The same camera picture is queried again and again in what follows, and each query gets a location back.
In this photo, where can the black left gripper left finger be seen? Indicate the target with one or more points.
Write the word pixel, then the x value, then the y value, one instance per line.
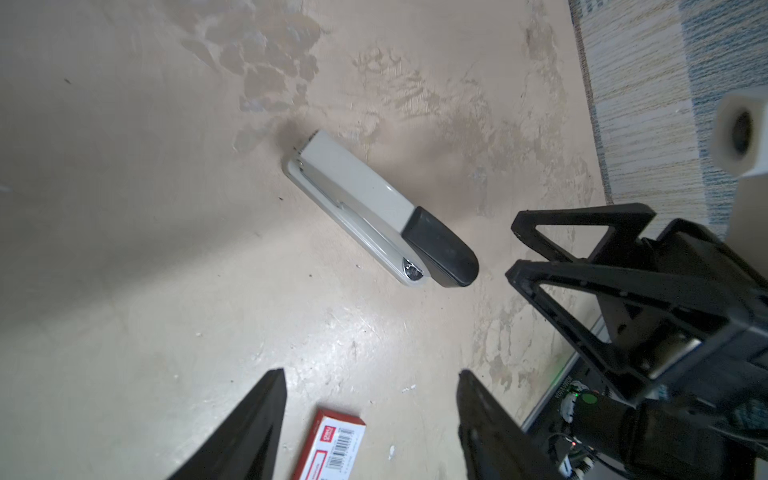
pixel 245 445

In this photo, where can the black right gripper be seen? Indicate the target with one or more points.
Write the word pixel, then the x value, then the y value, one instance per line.
pixel 708 300

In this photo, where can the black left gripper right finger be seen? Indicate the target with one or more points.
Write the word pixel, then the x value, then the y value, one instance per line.
pixel 493 445

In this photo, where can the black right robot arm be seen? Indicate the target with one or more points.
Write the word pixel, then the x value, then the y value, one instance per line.
pixel 663 436

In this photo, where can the red staples box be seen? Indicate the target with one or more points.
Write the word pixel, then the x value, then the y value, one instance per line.
pixel 331 447

